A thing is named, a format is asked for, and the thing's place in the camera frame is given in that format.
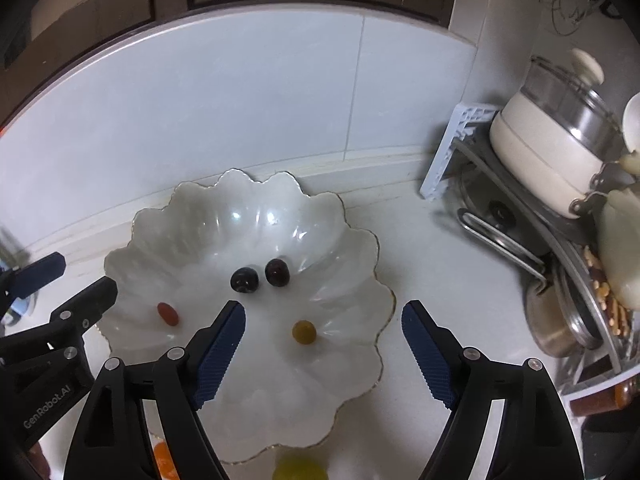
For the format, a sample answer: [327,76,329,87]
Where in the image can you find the pile of mixed nuts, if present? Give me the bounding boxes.
[582,245,637,337]

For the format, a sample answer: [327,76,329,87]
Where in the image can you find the yellow grape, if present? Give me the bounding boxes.
[292,320,317,346]

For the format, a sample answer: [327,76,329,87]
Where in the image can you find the white pot with glass lid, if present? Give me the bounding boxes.
[489,48,624,220]

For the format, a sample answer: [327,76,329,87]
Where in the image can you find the yellow-green round fruit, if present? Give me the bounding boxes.
[272,452,329,480]

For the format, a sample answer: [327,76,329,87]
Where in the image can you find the cream kettle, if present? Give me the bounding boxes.
[596,150,640,311]

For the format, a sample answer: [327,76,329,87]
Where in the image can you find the white scalloped bowl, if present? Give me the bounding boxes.
[103,169,397,465]

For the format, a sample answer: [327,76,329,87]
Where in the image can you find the brown sauce jar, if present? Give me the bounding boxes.
[569,375,640,419]

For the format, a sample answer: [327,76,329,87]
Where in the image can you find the orange tangerine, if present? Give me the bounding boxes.
[152,440,182,480]

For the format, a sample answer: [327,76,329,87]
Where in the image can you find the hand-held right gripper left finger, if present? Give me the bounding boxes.
[65,300,247,480]

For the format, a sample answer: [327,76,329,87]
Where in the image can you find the glass pan lid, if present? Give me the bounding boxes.
[460,150,553,261]

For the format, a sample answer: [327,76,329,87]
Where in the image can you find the person's left hand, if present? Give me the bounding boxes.
[29,443,52,480]

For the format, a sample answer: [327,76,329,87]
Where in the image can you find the steel saucepan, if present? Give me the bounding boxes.
[457,209,603,359]

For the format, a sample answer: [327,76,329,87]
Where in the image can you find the hanging wire trivet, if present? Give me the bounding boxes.
[549,0,603,37]

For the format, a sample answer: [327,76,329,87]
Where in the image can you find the white rice spoon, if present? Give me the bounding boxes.
[622,91,640,155]

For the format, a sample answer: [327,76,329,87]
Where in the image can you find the white shelf rack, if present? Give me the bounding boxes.
[419,102,640,411]

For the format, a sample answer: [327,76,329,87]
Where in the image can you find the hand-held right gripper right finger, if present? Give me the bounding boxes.
[401,300,585,480]

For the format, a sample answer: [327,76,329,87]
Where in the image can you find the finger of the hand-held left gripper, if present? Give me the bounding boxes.
[0,252,67,311]
[0,277,118,361]

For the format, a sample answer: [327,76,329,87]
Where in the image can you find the dark red cherry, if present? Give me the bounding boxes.
[230,267,261,293]
[264,258,290,289]

